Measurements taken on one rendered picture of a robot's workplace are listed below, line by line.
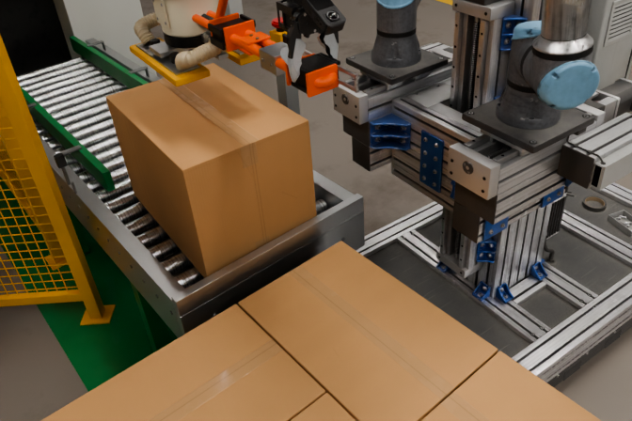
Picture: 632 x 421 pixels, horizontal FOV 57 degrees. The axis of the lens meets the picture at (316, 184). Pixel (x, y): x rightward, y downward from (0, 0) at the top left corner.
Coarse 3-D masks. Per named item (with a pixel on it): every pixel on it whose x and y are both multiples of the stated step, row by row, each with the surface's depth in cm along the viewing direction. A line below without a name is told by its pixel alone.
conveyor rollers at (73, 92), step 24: (48, 72) 321; (72, 72) 319; (96, 72) 318; (48, 96) 297; (72, 96) 296; (96, 96) 294; (72, 120) 273; (96, 120) 271; (48, 144) 253; (96, 144) 249; (72, 168) 235; (120, 168) 231; (96, 192) 219; (120, 192) 222; (120, 216) 206; (144, 216) 203; (144, 240) 194; (168, 240) 192; (168, 264) 182
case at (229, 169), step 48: (144, 96) 190; (192, 96) 188; (240, 96) 185; (144, 144) 173; (192, 144) 162; (240, 144) 160; (288, 144) 168; (144, 192) 199; (192, 192) 156; (240, 192) 165; (288, 192) 176; (192, 240) 170; (240, 240) 173
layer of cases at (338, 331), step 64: (320, 256) 181; (256, 320) 161; (320, 320) 159; (384, 320) 157; (448, 320) 156; (128, 384) 146; (192, 384) 144; (256, 384) 143; (320, 384) 143; (384, 384) 141; (448, 384) 140; (512, 384) 138
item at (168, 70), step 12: (132, 48) 172; (144, 48) 170; (144, 60) 166; (156, 60) 161; (168, 60) 160; (168, 72) 155; (180, 72) 153; (192, 72) 153; (204, 72) 154; (180, 84) 151
